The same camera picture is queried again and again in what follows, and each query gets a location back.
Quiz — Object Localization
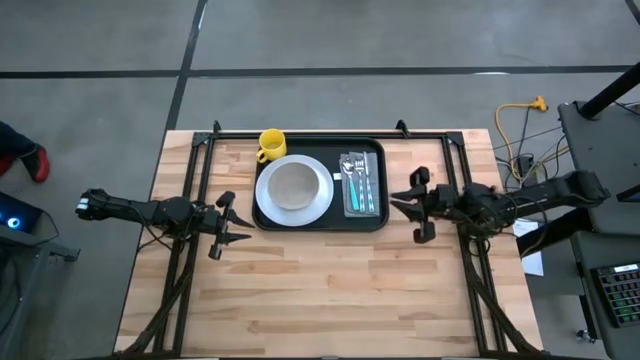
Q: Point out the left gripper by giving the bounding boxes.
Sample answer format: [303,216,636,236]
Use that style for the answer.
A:
[195,190,257,261]

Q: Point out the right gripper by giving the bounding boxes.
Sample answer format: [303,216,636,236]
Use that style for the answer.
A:
[389,166,470,245]

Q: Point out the grey napkin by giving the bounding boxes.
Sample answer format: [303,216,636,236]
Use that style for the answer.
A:
[330,151,382,219]

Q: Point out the white round plate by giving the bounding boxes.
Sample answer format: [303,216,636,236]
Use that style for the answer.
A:
[254,153,335,228]

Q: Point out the knife with patterned handle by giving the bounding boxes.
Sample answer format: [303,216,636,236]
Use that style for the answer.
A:
[362,151,376,213]

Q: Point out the fork with patterned handle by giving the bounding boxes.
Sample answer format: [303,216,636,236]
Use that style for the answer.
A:
[354,155,368,213]

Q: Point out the spoon with teal handle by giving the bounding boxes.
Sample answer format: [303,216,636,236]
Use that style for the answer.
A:
[341,158,360,212]

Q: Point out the beige bowl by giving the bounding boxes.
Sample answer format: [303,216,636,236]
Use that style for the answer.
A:
[266,162,321,211]

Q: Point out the yellow mug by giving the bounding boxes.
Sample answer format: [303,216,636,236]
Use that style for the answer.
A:
[255,128,289,165]

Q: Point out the black plastic tray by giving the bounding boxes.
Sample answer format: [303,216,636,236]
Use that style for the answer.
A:
[251,133,391,232]

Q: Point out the black power adapter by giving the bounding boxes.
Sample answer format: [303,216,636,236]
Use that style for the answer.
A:
[514,154,540,187]

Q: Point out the white paper sheet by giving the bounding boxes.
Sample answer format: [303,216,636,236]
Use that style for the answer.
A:
[512,219,545,278]

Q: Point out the black desk crossbar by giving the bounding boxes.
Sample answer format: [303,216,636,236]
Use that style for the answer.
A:
[516,207,594,259]

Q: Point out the large grey desk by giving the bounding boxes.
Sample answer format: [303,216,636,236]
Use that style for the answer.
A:
[557,99,640,236]

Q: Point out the dark grey side desk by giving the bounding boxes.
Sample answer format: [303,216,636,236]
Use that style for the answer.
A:
[569,229,640,360]

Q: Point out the person's foot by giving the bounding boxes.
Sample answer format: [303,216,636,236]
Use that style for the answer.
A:
[0,119,51,184]

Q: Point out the black computer with blue light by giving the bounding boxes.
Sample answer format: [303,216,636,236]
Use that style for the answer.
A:
[0,192,81,360]

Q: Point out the desk caster wheel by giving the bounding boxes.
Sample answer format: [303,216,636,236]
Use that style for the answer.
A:
[574,327,599,346]

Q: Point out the black diagonal pole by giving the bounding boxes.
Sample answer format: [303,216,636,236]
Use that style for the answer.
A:
[579,62,640,120]

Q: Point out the keyboard with coloured keys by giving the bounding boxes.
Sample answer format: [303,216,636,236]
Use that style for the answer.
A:
[590,263,640,329]

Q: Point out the black metal table frame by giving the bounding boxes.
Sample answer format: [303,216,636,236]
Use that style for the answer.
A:
[114,119,551,360]

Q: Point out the yellow extension cable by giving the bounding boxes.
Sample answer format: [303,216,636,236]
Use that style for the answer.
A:
[494,95,549,182]

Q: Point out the black floor cables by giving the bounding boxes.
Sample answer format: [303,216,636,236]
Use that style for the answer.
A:
[492,106,571,201]

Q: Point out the black angled bracket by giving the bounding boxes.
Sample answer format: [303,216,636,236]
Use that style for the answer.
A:
[615,183,640,204]

